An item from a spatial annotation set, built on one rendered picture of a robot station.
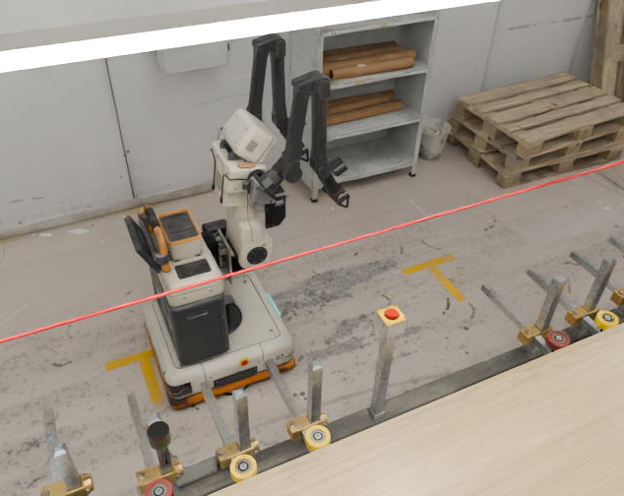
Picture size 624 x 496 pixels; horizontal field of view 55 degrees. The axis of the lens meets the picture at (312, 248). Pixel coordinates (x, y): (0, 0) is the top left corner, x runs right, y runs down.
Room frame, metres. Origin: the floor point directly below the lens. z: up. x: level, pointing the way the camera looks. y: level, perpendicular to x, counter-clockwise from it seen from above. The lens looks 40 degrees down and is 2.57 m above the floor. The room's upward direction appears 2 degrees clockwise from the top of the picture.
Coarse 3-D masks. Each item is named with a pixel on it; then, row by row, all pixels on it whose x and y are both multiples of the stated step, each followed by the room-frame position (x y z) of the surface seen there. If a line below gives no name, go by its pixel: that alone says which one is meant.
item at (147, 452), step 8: (128, 400) 1.22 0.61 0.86; (136, 400) 1.22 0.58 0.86; (136, 408) 1.19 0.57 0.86; (136, 416) 1.16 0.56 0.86; (136, 424) 1.13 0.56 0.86; (136, 432) 1.10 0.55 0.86; (144, 432) 1.10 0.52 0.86; (144, 440) 1.07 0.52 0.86; (144, 448) 1.04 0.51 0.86; (144, 456) 1.02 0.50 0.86; (152, 456) 1.02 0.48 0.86; (152, 464) 0.99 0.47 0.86
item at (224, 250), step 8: (208, 224) 2.35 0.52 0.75; (216, 224) 2.35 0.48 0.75; (224, 224) 2.35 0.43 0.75; (216, 232) 2.31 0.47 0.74; (224, 232) 2.33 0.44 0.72; (224, 240) 2.19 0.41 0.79; (224, 248) 2.14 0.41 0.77; (232, 248) 2.23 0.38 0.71; (224, 256) 2.18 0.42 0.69; (232, 256) 2.28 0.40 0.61; (224, 264) 2.16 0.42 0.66; (232, 264) 2.22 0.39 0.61; (224, 272) 2.14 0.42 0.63; (232, 272) 2.16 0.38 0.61; (232, 280) 2.13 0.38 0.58
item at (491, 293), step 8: (488, 288) 1.86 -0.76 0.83; (488, 296) 1.84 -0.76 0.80; (496, 296) 1.82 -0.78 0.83; (496, 304) 1.79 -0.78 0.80; (504, 304) 1.77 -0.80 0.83; (504, 312) 1.75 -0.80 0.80; (512, 312) 1.73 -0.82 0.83; (512, 320) 1.71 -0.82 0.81; (520, 320) 1.68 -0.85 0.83; (520, 328) 1.66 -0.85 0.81; (536, 344) 1.58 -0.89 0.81; (544, 344) 1.56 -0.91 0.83; (544, 352) 1.53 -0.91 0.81
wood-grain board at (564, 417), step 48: (480, 384) 1.30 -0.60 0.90; (528, 384) 1.31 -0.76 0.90; (576, 384) 1.32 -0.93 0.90; (384, 432) 1.10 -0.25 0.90; (432, 432) 1.11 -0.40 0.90; (480, 432) 1.11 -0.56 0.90; (528, 432) 1.12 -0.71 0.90; (576, 432) 1.12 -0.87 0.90; (288, 480) 0.93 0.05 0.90; (336, 480) 0.93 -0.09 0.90; (384, 480) 0.94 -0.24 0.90; (432, 480) 0.94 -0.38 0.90; (480, 480) 0.95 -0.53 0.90; (528, 480) 0.95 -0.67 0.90; (576, 480) 0.96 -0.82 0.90
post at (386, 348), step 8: (384, 344) 1.30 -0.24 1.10; (392, 344) 1.30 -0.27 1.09; (384, 352) 1.29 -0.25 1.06; (392, 352) 1.30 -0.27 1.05; (384, 360) 1.29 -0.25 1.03; (376, 368) 1.32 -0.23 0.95; (384, 368) 1.29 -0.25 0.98; (376, 376) 1.31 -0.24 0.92; (384, 376) 1.29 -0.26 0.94; (376, 384) 1.31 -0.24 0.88; (384, 384) 1.30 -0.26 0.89; (376, 392) 1.30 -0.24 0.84; (384, 392) 1.30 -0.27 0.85; (376, 400) 1.29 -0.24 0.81; (384, 400) 1.30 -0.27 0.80; (368, 408) 1.32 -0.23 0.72; (376, 408) 1.29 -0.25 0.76; (376, 416) 1.29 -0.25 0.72
